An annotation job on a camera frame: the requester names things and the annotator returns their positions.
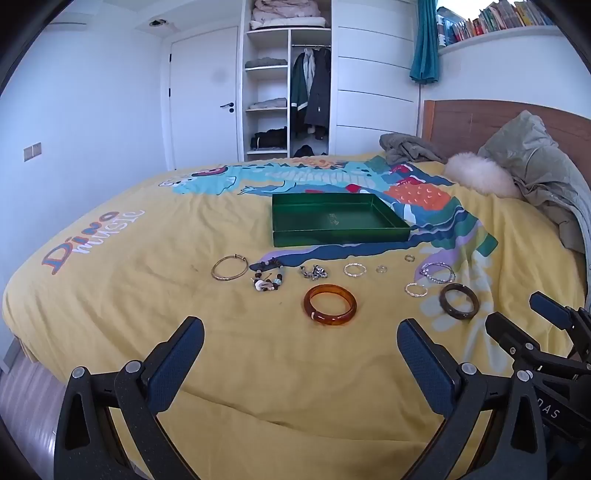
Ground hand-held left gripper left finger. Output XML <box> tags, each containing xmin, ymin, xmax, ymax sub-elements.
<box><xmin>54</xmin><ymin>316</ymin><xmax>206</xmax><ymax>480</ymax></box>

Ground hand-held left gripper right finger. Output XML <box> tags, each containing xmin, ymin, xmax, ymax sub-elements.
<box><xmin>396</xmin><ymin>318</ymin><xmax>548</xmax><ymax>480</ymax></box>

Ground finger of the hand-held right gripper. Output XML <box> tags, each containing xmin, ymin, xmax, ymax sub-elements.
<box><xmin>485</xmin><ymin>311</ymin><xmax>591</xmax><ymax>386</ymax></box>
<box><xmin>529</xmin><ymin>291</ymin><xmax>591</xmax><ymax>358</ymax></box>

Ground silver chain bracelets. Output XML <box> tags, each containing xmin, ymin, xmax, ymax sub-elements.
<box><xmin>420</xmin><ymin>261</ymin><xmax>456</xmax><ymax>284</ymax></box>

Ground thin gold bangle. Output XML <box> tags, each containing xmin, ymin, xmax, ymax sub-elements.
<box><xmin>211</xmin><ymin>255</ymin><xmax>249</xmax><ymax>281</ymax></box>

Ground amber bangle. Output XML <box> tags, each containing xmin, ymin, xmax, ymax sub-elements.
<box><xmin>303</xmin><ymin>284</ymin><xmax>358</xmax><ymax>328</ymax></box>

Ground beaded shell bracelet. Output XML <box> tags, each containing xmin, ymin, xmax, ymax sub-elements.
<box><xmin>249</xmin><ymin>258</ymin><xmax>286</xmax><ymax>292</ymax></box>

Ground green tray box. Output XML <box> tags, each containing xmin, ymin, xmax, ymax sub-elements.
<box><xmin>271</xmin><ymin>192</ymin><xmax>411</xmax><ymax>248</ymax></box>

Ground dark brown bangle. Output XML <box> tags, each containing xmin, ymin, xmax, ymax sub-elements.
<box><xmin>438</xmin><ymin>283</ymin><xmax>480</xmax><ymax>319</ymax></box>

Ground yellow printed duvet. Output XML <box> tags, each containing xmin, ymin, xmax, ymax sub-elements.
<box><xmin>2</xmin><ymin>154</ymin><xmax>591</xmax><ymax>480</ymax></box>

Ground grey-green coat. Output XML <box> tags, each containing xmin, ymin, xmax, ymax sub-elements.
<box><xmin>478</xmin><ymin>111</ymin><xmax>591</xmax><ymax>254</ymax></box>

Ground white fluffy pillow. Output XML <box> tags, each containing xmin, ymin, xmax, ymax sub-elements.
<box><xmin>444</xmin><ymin>152</ymin><xmax>523</xmax><ymax>199</ymax></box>

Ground grey crumpled cloth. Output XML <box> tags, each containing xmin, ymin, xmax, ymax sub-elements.
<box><xmin>379</xmin><ymin>133</ymin><xmax>447</xmax><ymax>165</ymax></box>

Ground wooden headboard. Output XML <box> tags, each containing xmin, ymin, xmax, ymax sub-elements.
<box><xmin>422</xmin><ymin>99</ymin><xmax>591</xmax><ymax>155</ymax></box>

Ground folded black clothes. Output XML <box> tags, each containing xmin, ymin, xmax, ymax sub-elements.
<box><xmin>250</xmin><ymin>128</ymin><xmax>288</xmax><ymax>151</ymax></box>

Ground white door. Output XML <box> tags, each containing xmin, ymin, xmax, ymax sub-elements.
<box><xmin>170</xmin><ymin>27</ymin><xmax>239</xmax><ymax>171</ymax></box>

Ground hanging dark jacket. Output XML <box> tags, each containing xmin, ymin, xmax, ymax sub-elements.
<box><xmin>304</xmin><ymin>47</ymin><xmax>332</xmax><ymax>140</ymax></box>

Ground hanging green jacket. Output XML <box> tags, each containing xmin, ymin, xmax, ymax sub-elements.
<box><xmin>290</xmin><ymin>50</ymin><xmax>315</xmax><ymax>138</ymax></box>

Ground white wardrobe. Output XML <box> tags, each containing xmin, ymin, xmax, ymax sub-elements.
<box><xmin>240</xmin><ymin>0</ymin><xmax>426</xmax><ymax>163</ymax></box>

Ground teal curtain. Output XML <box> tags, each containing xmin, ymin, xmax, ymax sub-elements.
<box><xmin>410</xmin><ymin>0</ymin><xmax>439</xmax><ymax>85</ymax></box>

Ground row of books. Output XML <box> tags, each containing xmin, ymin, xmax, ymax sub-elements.
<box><xmin>438</xmin><ymin>0</ymin><xmax>555</xmax><ymax>47</ymax></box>

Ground folded bedding pile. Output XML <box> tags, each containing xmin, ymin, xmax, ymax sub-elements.
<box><xmin>250</xmin><ymin>0</ymin><xmax>326</xmax><ymax>31</ymax></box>

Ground white wall shelf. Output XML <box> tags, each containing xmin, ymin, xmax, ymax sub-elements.
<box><xmin>438</xmin><ymin>24</ymin><xmax>591</xmax><ymax>58</ymax></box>

